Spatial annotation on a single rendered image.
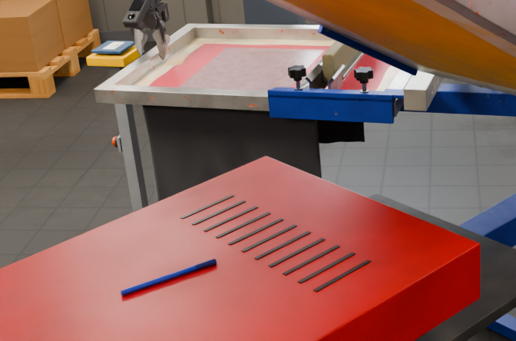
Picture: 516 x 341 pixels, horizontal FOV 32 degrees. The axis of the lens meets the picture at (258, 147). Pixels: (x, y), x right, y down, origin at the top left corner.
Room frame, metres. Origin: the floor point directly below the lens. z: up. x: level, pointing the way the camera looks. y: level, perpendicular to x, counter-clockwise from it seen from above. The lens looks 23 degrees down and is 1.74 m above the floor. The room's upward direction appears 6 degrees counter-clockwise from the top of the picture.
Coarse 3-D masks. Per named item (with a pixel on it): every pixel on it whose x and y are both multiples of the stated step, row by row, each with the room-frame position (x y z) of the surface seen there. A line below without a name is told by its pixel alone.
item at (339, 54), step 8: (336, 48) 2.13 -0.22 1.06; (344, 48) 2.18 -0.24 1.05; (352, 48) 2.24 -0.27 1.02; (328, 56) 2.10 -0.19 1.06; (336, 56) 2.11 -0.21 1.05; (344, 56) 2.17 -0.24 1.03; (352, 56) 2.24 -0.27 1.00; (328, 64) 2.10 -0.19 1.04; (336, 64) 2.11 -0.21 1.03; (344, 64) 2.17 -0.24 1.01; (328, 72) 2.10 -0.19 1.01; (328, 80) 2.10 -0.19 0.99
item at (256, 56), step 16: (208, 48) 2.59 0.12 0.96; (224, 48) 2.57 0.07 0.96; (240, 48) 2.55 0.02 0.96; (256, 48) 2.54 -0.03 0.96; (272, 48) 2.52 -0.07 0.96; (288, 48) 2.51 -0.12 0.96; (304, 48) 2.49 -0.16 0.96; (320, 48) 2.48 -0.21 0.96; (192, 64) 2.46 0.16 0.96; (208, 64) 2.44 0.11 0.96; (224, 64) 2.43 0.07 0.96; (240, 64) 2.41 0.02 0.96; (256, 64) 2.40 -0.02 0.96; (272, 64) 2.38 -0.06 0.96; (288, 64) 2.37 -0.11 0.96; (304, 64) 2.35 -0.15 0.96; (368, 64) 2.30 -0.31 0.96; (384, 64) 2.29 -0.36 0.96
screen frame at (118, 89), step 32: (192, 32) 2.70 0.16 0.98; (224, 32) 2.67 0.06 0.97; (256, 32) 2.63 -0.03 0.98; (288, 32) 2.59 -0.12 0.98; (96, 96) 2.22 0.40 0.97; (128, 96) 2.19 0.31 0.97; (160, 96) 2.15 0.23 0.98; (192, 96) 2.12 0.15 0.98; (224, 96) 2.08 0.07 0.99; (256, 96) 2.05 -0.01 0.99
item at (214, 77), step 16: (160, 80) 2.34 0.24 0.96; (176, 80) 2.33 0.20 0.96; (192, 80) 2.32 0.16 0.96; (208, 80) 2.30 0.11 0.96; (224, 80) 2.29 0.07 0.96; (240, 80) 2.28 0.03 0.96; (256, 80) 2.26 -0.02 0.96; (272, 80) 2.25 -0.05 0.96; (288, 80) 2.24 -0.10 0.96; (352, 80) 2.19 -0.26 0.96
